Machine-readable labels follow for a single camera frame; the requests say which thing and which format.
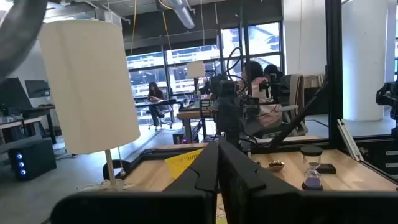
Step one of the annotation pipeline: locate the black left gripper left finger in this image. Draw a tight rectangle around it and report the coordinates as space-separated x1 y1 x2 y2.
51 141 219 224

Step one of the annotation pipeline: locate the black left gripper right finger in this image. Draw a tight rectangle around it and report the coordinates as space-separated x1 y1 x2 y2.
217 139 398 224

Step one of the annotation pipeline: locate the purple sand hourglass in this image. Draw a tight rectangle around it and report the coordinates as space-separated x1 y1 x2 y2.
300 146 324 191

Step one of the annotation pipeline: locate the small black box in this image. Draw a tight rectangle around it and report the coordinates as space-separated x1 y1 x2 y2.
316 163 337 175

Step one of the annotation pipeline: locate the grey office chair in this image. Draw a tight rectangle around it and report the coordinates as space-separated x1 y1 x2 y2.
279 73 308 138

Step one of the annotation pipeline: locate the person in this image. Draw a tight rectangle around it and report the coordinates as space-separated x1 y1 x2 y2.
238 60 283 131
147 81 165 127
263 64 284 82

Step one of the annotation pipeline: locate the wooden desk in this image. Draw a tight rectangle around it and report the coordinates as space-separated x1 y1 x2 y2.
176 110 218 144

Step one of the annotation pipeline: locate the white shade table lamp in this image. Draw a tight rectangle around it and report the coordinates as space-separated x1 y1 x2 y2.
38 19 141 192
185 60 206 96

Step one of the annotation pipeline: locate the yellow plastic basket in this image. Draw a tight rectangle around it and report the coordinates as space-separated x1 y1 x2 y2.
164 148 205 180

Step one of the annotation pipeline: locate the silver aluminium bar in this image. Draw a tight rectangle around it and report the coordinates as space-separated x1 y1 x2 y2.
336 119 365 162

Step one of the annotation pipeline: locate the black computer tower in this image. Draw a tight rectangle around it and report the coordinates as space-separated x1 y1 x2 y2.
7 138 58 182

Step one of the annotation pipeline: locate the black computer monitor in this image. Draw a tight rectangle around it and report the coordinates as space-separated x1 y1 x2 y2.
24 80 51 99
0 77 34 110

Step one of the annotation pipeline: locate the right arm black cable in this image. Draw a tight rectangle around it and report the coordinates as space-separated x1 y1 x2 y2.
226 46 249 94

